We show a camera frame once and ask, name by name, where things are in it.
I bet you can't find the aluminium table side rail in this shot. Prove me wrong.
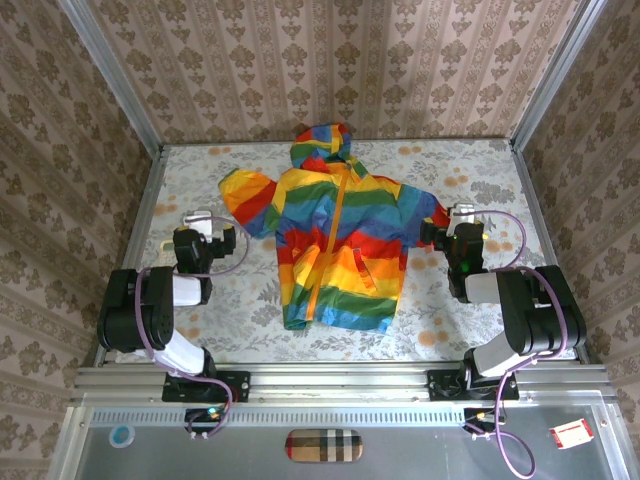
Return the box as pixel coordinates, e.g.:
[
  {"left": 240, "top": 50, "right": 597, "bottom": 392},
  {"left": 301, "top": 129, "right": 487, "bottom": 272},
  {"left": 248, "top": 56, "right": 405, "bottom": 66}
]
[
  {"left": 97, "top": 144, "right": 165, "bottom": 371},
  {"left": 508, "top": 139, "right": 591, "bottom": 361}
]

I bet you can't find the beige plaid case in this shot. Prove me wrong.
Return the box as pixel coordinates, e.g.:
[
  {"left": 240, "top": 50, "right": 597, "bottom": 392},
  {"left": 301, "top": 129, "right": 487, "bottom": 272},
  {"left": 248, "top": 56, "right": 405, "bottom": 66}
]
[{"left": 284, "top": 428, "right": 362, "bottom": 464}]

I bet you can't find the grey metal shelf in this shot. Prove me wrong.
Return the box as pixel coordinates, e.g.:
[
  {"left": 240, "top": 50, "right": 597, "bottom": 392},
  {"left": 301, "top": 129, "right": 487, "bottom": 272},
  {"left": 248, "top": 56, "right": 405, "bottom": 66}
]
[{"left": 49, "top": 404, "right": 632, "bottom": 480}]

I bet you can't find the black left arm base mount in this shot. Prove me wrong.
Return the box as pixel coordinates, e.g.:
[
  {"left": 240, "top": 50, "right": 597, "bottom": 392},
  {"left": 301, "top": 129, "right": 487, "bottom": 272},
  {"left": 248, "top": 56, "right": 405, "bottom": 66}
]
[{"left": 162, "top": 370, "right": 251, "bottom": 404}]

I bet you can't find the floral tablecloth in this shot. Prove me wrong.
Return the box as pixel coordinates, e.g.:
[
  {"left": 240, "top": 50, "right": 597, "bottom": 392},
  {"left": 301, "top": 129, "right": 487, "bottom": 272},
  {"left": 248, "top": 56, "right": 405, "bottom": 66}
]
[{"left": 112, "top": 139, "right": 566, "bottom": 364}]

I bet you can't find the rainbow striped hooded jacket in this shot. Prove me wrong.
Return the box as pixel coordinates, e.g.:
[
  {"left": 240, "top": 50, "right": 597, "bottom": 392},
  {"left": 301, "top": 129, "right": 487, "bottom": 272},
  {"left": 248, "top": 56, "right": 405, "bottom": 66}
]
[{"left": 218, "top": 123, "right": 451, "bottom": 334}]

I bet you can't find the aluminium frame post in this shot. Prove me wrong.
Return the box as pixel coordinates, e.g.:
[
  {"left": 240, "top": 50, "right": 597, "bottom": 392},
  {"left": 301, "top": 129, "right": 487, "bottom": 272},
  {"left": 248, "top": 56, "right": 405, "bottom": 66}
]
[
  {"left": 57, "top": 0, "right": 165, "bottom": 151},
  {"left": 510, "top": 0, "right": 600, "bottom": 151}
]

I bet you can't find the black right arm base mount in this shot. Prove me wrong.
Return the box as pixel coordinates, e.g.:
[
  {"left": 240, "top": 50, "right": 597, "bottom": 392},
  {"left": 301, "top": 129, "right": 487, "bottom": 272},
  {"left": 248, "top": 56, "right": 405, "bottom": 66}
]
[{"left": 427, "top": 368, "right": 520, "bottom": 402}]

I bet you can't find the grey slotted cable duct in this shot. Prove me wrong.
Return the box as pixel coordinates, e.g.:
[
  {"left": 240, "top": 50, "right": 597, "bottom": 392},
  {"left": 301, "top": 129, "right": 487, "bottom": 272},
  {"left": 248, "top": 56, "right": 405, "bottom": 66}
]
[{"left": 89, "top": 404, "right": 501, "bottom": 427}]

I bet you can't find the aluminium front rail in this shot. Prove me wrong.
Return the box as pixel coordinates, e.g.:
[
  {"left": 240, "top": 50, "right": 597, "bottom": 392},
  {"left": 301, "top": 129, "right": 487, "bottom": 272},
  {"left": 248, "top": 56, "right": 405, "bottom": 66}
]
[{"left": 73, "top": 363, "right": 610, "bottom": 402}]

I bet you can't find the red and white box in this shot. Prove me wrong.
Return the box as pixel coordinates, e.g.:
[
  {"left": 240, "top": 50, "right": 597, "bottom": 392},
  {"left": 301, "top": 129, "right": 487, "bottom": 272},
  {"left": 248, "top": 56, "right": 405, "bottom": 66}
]
[{"left": 548, "top": 419, "right": 594, "bottom": 449}]

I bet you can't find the blue round tape roll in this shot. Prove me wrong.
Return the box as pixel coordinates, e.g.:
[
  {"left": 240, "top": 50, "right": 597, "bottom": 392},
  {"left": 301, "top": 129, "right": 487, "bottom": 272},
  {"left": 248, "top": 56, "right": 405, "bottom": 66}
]
[{"left": 108, "top": 424, "right": 137, "bottom": 448}]

